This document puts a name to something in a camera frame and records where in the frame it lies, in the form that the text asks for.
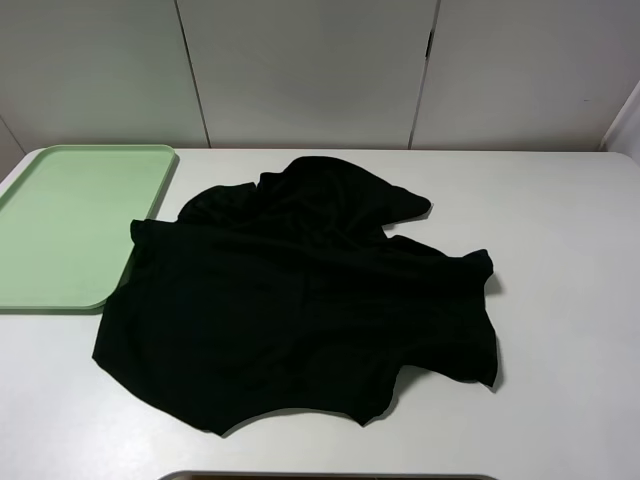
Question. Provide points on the black short sleeve shirt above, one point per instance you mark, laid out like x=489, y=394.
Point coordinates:
x=288, y=294

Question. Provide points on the light green plastic tray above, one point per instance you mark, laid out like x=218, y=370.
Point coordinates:
x=65, y=222

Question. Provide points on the black door hinge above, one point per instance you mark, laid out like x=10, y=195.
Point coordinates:
x=429, y=44

